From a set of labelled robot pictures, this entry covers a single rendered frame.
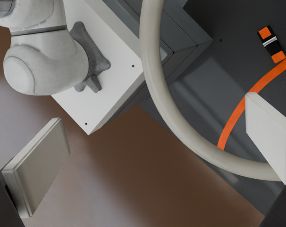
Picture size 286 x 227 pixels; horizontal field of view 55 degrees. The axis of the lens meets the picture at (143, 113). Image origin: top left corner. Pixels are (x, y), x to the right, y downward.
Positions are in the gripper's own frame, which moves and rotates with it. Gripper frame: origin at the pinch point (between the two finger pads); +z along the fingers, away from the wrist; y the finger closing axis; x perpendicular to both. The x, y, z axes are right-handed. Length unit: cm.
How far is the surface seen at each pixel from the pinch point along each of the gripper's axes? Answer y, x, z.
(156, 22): 1.1, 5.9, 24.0
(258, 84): 53, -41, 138
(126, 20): -9, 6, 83
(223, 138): 33, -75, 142
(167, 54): 3, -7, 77
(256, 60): 53, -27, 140
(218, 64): 33, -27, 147
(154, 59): 0.1, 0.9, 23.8
